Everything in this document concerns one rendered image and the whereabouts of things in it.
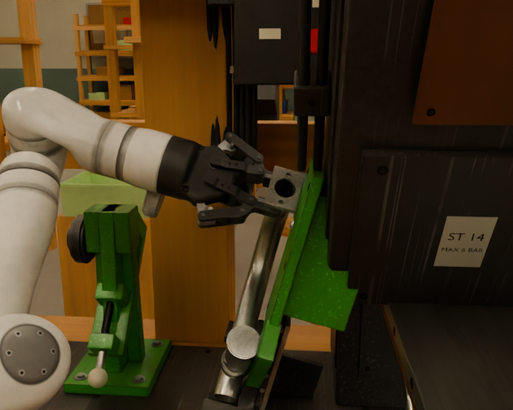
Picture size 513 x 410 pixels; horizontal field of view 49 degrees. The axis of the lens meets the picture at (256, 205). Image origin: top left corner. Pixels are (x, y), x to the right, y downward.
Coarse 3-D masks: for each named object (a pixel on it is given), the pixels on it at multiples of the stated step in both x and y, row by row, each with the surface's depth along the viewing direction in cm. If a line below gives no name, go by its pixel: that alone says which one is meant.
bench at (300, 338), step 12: (60, 324) 111; (72, 324) 111; (84, 324) 111; (144, 324) 111; (72, 336) 106; (84, 336) 106; (144, 336) 106; (288, 336) 106; (300, 336) 106; (312, 336) 106; (324, 336) 106; (288, 348) 101; (300, 348) 101; (312, 348) 101; (324, 348) 101
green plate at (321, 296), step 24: (312, 168) 60; (312, 192) 56; (312, 216) 57; (288, 240) 66; (312, 240) 59; (288, 264) 58; (312, 264) 59; (288, 288) 59; (312, 288) 60; (336, 288) 60; (288, 312) 61; (312, 312) 61; (336, 312) 60
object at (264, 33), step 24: (240, 0) 78; (264, 0) 77; (288, 0) 77; (312, 0) 77; (240, 24) 78; (264, 24) 78; (288, 24) 78; (312, 24) 78; (240, 48) 79; (264, 48) 79; (288, 48) 79; (312, 48) 78; (240, 72) 80; (264, 72) 80; (288, 72) 80
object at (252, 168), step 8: (216, 160) 69; (224, 160) 69; (232, 160) 69; (224, 168) 69; (232, 168) 69; (240, 168) 69; (248, 168) 70; (256, 168) 70; (264, 168) 70; (240, 176) 70; (248, 176) 72; (256, 176) 70
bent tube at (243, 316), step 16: (272, 176) 68; (304, 176) 69; (272, 192) 67; (288, 192) 71; (288, 208) 66; (272, 224) 73; (272, 240) 75; (256, 256) 76; (272, 256) 77; (256, 272) 76; (256, 288) 75; (240, 304) 74; (256, 304) 74; (240, 320) 72; (256, 320) 73; (224, 384) 68; (240, 384) 69; (224, 400) 69
